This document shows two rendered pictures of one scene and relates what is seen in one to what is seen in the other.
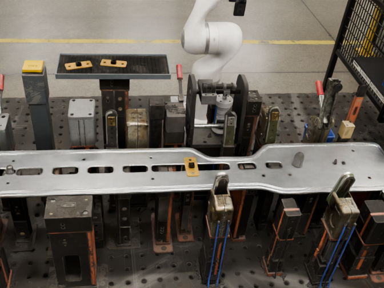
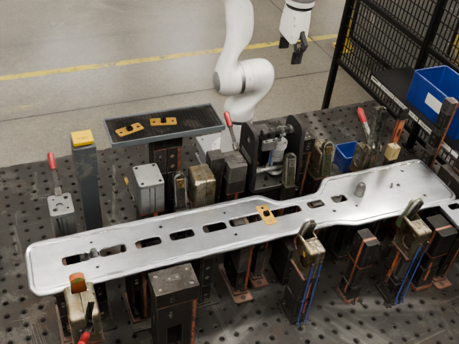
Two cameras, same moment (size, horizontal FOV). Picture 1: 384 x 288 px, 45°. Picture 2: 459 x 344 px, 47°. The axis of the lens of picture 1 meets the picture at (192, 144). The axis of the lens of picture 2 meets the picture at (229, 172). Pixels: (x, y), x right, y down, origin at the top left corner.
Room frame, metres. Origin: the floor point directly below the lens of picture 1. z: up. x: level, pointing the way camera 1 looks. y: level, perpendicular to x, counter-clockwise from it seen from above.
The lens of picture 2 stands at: (-0.07, 0.40, 2.17)
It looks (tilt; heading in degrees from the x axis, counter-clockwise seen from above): 41 degrees down; 346
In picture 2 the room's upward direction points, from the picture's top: 6 degrees clockwise
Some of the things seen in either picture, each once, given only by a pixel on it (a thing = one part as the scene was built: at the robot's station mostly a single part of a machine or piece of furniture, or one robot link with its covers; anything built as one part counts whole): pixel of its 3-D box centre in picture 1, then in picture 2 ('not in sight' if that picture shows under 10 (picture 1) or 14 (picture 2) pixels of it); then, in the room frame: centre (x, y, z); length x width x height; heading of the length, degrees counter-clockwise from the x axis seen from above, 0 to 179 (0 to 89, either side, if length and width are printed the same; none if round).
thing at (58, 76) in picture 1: (114, 66); (164, 124); (1.33, 0.28, 1.16); 0.37 x 0.14 x 0.02; 101
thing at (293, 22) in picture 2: not in sight; (296, 19); (1.31, -0.09, 1.52); 0.10 x 0.07 x 0.11; 9
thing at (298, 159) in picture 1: (298, 160); (360, 190); (1.11, -0.34, 1.02); 0.03 x 0.03 x 0.07
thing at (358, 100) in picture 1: (341, 144); (386, 164); (1.31, -0.53, 0.95); 0.03 x 0.01 x 0.50; 101
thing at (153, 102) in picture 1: (155, 147); (212, 198); (1.24, 0.13, 0.90); 0.05 x 0.05 x 0.40; 11
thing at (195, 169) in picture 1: (191, 165); (266, 213); (1.05, -0.01, 1.01); 0.08 x 0.04 x 0.01; 12
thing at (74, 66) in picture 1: (78, 64); (129, 128); (1.30, 0.40, 1.17); 0.08 x 0.04 x 0.01; 117
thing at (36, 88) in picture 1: (42, 123); (89, 193); (1.28, 0.54, 0.92); 0.08 x 0.08 x 0.44; 11
